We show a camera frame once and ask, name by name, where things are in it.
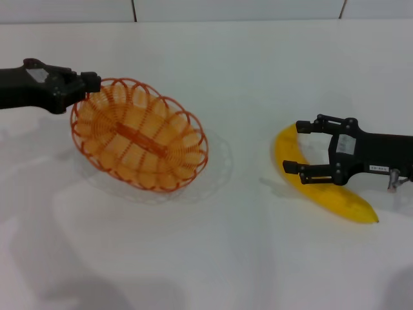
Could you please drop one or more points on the metal connector plug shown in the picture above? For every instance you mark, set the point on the metal connector plug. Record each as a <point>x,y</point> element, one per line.
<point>394,181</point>

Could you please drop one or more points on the yellow banana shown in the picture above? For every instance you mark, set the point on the yellow banana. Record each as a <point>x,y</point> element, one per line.
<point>287,155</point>

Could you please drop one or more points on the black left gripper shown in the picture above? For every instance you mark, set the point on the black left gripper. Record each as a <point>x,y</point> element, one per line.
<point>29,88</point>

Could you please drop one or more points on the orange woven plastic basket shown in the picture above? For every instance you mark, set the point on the orange woven plastic basket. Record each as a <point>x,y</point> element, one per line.
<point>138,139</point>

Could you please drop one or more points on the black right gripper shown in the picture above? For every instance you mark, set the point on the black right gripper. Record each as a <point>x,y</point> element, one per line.
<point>377,151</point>

